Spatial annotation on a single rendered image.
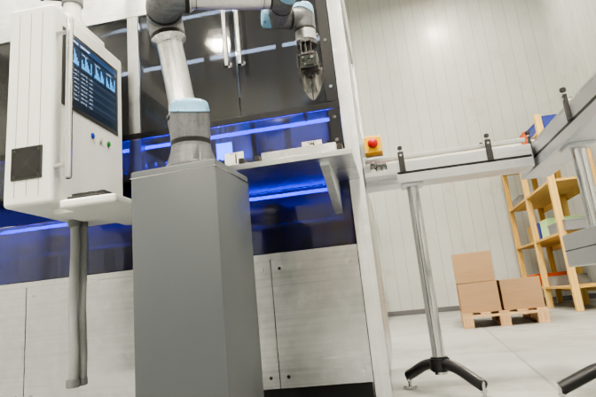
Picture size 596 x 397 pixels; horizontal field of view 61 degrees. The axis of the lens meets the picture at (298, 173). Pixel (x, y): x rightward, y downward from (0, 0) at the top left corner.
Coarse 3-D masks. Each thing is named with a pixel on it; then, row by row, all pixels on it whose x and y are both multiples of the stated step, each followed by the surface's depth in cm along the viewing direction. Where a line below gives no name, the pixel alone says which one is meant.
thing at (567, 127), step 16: (592, 80) 146; (576, 96) 165; (592, 96) 147; (560, 112) 181; (576, 112) 160; (592, 112) 149; (544, 128) 201; (560, 128) 177; (576, 128) 162; (592, 128) 162; (544, 144) 196; (560, 144) 179; (544, 160) 199; (560, 160) 202; (528, 176) 228; (544, 176) 231
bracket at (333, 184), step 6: (324, 162) 176; (324, 168) 177; (330, 168) 178; (324, 174) 180; (330, 174) 180; (330, 180) 183; (336, 180) 197; (330, 186) 187; (336, 186) 193; (330, 192) 190; (336, 192) 191; (336, 198) 194; (336, 204) 198; (336, 210) 202
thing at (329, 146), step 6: (318, 144) 174; (324, 144) 174; (330, 144) 173; (282, 150) 176; (288, 150) 176; (294, 150) 175; (300, 150) 175; (306, 150) 174; (312, 150) 174; (318, 150) 174; (324, 150) 173; (330, 150) 173; (264, 156) 177; (270, 156) 176; (276, 156) 176; (282, 156) 176; (288, 156) 175
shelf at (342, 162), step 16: (272, 160) 173; (288, 160) 172; (304, 160) 172; (320, 160) 174; (336, 160) 176; (352, 160) 178; (256, 176) 187; (272, 176) 189; (288, 176) 192; (304, 176) 194; (320, 176) 197; (336, 176) 199; (352, 176) 202; (256, 192) 213
